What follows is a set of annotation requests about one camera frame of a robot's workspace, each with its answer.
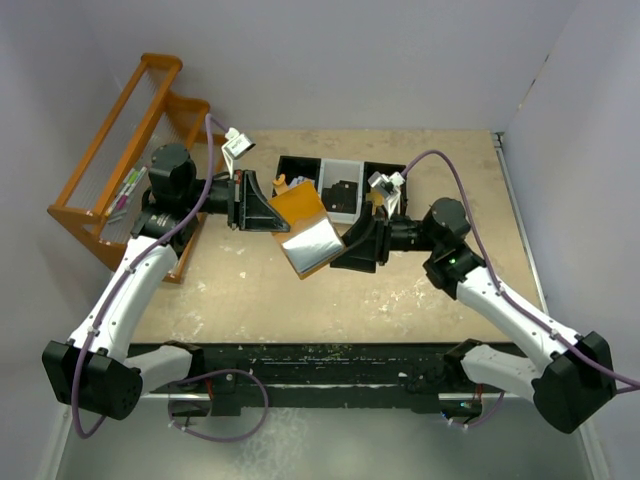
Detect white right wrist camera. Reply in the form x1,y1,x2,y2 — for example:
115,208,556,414
368,172,405,218

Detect yellow leather card holder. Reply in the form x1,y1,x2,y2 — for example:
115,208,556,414
269,174,346,279

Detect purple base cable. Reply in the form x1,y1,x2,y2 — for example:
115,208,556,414
167,367,271,442

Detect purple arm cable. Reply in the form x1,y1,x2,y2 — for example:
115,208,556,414
72,113,236,440
399,151,640,396

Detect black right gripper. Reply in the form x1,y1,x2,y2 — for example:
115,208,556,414
329,201,441,272

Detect black item in box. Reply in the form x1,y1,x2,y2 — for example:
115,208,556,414
321,180,358,214

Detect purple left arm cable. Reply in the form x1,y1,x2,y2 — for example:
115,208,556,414
72,113,236,440

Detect white cards in box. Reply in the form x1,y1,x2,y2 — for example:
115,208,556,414
288,175,316,189

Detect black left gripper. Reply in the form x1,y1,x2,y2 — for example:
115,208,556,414
181,168,290,230

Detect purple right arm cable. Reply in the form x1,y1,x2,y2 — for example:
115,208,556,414
399,151,640,396

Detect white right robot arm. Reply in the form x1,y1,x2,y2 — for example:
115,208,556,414
330,198,617,434

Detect orange wooden tiered rack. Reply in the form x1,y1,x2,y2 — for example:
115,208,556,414
47,53,210,271

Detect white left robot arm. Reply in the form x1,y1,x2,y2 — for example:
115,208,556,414
42,143,289,421

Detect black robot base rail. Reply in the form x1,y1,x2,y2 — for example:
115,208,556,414
159,343,498,416

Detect black three-compartment organizer box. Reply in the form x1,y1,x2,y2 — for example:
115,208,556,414
276,156,405,225

